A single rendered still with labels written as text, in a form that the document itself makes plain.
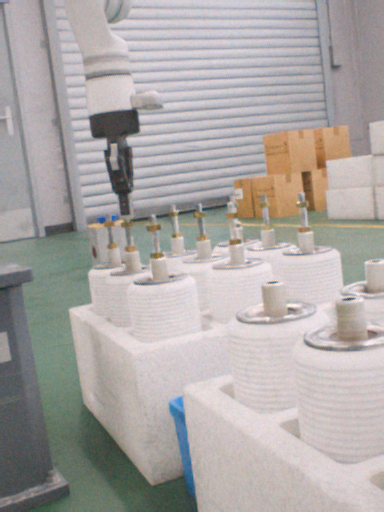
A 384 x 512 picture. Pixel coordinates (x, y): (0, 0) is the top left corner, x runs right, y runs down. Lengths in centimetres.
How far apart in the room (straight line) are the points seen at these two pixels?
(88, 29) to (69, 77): 519
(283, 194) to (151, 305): 387
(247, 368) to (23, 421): 37
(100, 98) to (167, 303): 32
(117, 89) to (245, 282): 33
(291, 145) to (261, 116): 236
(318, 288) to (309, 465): 51
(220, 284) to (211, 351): 10
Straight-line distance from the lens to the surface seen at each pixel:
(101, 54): 99
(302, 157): 481
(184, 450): 81
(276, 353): 58
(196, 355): 85
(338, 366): 48
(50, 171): 607
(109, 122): 97
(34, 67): 617
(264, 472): 53
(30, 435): 87
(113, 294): 99
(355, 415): 49
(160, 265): 89
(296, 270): 96
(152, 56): 654
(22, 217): 597
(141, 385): 84
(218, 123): 678
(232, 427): 57
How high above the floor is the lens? 39
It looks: 7 degrees down
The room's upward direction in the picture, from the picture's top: 7 degrees counter-clockwise
